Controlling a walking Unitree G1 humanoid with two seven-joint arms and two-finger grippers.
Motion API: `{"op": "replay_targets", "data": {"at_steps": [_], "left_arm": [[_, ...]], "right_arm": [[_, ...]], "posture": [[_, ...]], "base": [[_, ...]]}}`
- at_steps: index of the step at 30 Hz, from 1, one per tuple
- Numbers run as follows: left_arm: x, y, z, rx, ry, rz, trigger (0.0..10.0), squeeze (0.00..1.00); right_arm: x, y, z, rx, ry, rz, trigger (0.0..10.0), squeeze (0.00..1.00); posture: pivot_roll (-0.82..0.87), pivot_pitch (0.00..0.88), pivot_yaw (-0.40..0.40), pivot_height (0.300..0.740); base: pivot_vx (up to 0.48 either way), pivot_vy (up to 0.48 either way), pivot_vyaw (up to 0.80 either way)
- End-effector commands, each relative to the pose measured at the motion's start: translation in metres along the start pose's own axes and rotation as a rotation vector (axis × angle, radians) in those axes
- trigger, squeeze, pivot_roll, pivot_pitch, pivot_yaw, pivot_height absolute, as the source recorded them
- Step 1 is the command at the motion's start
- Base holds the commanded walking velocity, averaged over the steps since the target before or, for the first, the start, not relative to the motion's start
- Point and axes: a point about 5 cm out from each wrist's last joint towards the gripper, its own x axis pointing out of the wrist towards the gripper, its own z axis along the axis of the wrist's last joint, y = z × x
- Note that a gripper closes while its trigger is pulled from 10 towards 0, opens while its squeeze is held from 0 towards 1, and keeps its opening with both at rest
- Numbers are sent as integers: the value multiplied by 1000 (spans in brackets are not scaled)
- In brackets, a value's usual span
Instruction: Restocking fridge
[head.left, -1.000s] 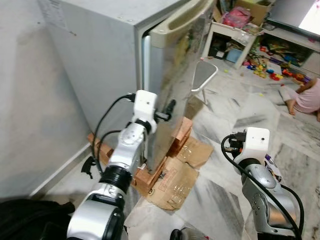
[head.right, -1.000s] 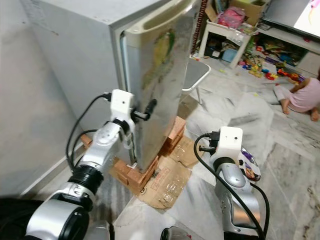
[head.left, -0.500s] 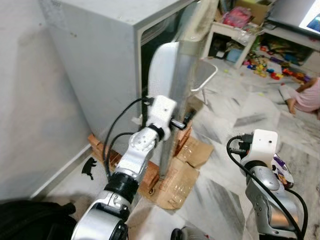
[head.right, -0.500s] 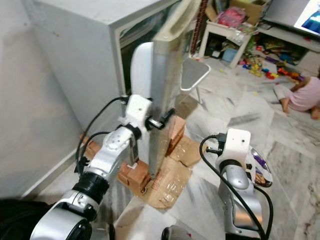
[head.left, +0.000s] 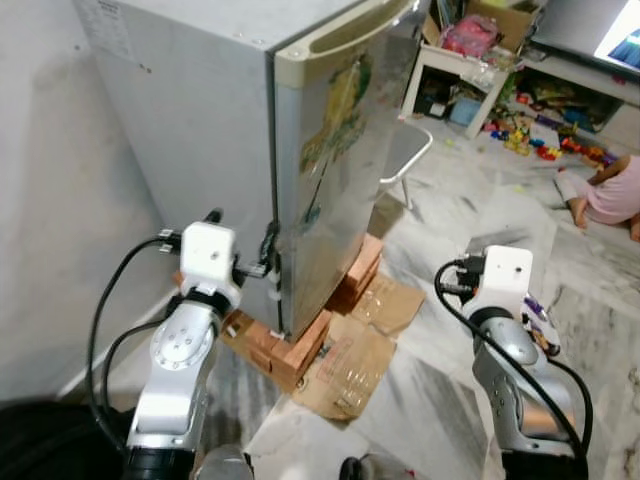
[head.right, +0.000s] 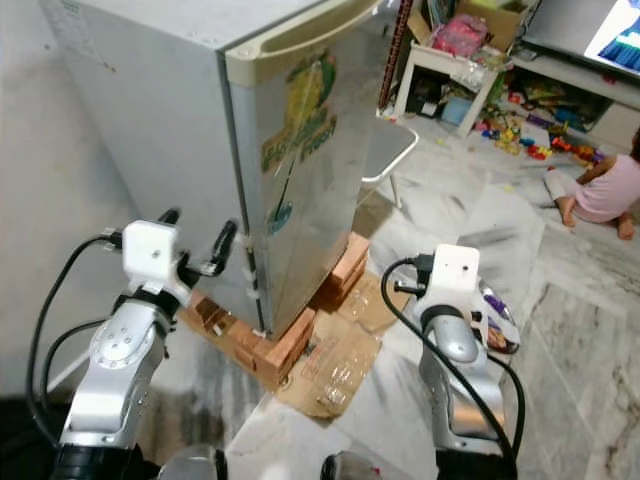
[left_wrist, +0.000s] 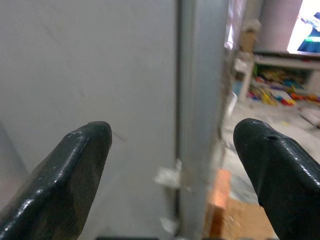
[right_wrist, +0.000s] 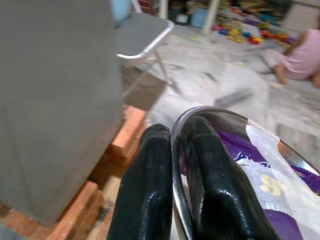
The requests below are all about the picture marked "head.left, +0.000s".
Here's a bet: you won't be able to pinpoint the grey right robot leg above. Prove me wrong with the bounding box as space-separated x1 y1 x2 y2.
340 455 401 480

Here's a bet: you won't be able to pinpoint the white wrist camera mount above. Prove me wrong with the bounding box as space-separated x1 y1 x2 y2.
478 246 534 319
180 222 238 291

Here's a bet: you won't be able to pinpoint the small white table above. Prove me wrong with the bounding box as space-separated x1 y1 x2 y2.
402 42 521 141

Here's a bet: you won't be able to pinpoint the child in pink clothes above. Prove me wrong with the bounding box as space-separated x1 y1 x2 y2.
555 153 640 243

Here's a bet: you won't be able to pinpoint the grey left robot leg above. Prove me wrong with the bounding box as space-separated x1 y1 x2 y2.
195 445 256 480

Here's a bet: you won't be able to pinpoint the flat screen television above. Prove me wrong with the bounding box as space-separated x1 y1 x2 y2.
525 0 640 76

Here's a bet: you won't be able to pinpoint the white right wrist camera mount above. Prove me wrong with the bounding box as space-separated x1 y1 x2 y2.
478 246 534 319

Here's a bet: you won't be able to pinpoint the white low television cabinet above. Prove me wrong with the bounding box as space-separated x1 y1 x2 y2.
500 55 640 156

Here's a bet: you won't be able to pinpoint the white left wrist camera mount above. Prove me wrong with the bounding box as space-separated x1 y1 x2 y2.
180 222 238 291

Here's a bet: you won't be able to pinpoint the grey refrigerator cabinet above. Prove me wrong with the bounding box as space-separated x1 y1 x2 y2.
72 0 406 336

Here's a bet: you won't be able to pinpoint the grey robot leg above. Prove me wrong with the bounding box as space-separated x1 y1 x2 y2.
340 455 401 480
195 445 256 480

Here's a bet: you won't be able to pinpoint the scattered colourful toy blocks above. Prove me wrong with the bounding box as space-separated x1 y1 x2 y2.
483 95 616 166

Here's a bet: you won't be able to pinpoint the pink bag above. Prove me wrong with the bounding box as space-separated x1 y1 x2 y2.
440 15 501 59

